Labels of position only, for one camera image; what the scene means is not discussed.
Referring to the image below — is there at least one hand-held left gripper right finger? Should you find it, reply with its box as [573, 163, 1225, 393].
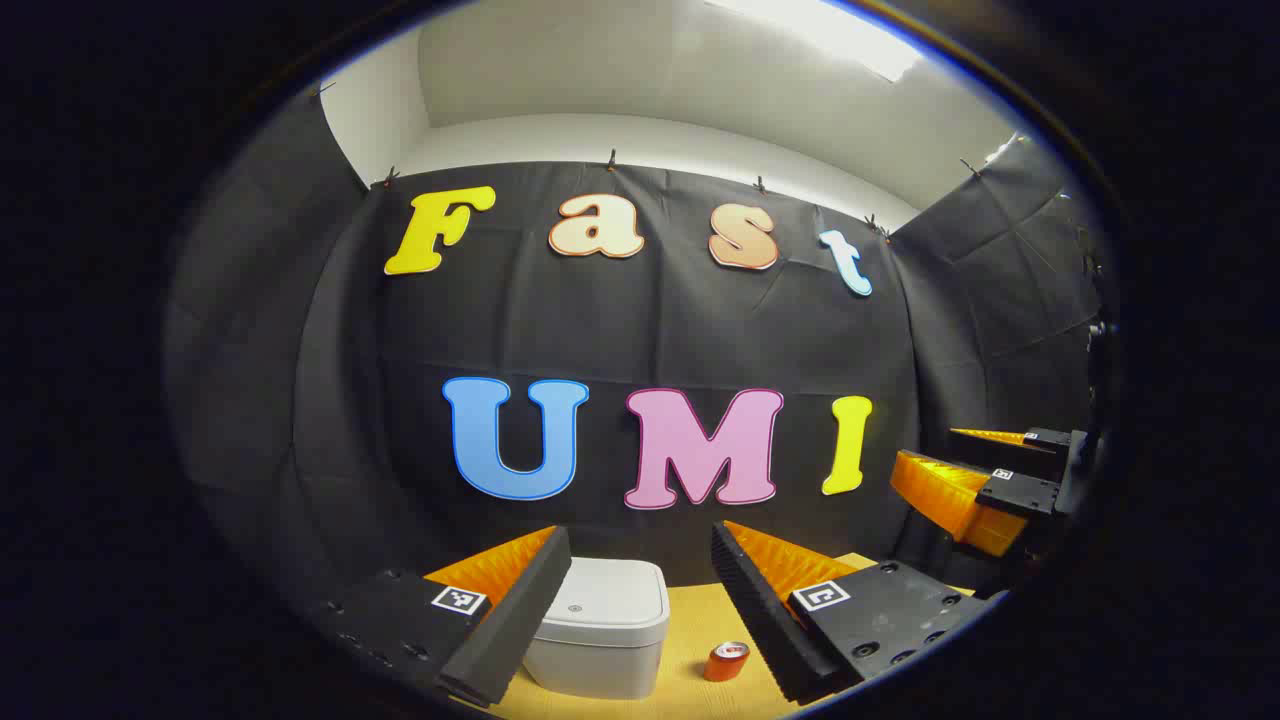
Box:
[710, 520, 987, 706]

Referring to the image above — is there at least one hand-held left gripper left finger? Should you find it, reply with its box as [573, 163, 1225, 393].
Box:
[310, 525, 574, 710]

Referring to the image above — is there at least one white desktop garbage bin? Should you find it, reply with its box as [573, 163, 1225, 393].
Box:
[522, 557, 671, 701]

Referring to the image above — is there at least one red pop can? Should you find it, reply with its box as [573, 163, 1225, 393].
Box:
[703, 641, 751, 683]

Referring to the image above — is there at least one black backdrop cloth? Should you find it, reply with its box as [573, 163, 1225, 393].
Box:
[165, 85, 1111, 641]

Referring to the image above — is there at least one wooden desktop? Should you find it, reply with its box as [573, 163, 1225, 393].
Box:
[450, 550, 976, 720]

